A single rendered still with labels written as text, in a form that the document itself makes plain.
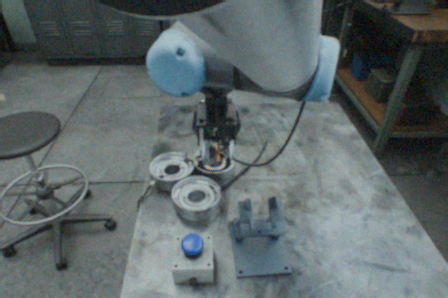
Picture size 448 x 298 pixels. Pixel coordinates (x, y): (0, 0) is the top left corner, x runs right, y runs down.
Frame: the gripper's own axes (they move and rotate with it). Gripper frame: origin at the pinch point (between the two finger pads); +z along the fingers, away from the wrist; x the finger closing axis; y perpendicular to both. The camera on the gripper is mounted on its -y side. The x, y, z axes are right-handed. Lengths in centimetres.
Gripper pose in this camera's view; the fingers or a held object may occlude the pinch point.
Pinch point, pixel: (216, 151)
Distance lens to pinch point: 70.6
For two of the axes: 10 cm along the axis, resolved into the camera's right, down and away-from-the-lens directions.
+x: 10.0, -0.2, 0.1
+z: 0.1, 7.0, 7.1
